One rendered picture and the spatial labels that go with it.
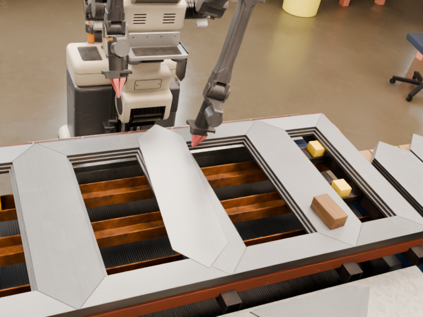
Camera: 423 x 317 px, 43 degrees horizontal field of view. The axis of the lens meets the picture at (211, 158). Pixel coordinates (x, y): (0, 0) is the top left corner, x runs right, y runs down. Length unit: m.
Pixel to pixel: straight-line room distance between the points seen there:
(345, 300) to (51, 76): 2.96
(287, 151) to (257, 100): 2.01
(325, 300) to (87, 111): 1.55
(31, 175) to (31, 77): 2.30
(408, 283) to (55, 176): 1.23
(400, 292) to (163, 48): 1.31
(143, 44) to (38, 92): 1.77
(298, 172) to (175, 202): 0.51
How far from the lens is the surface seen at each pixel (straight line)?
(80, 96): 2.69
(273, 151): 2.13
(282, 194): 1.97
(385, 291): 1.90
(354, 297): 1.79
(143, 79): 2.40
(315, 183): 2.03
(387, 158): 2.31
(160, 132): 2.11
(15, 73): 4.18
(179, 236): 1.69
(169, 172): 1.92
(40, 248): 1.65
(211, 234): 1.72
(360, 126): 4.19
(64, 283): 1.56
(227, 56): 1.91
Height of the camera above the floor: 2.06
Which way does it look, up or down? 37 degrees down
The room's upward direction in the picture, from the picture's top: 11 degrees clockwise
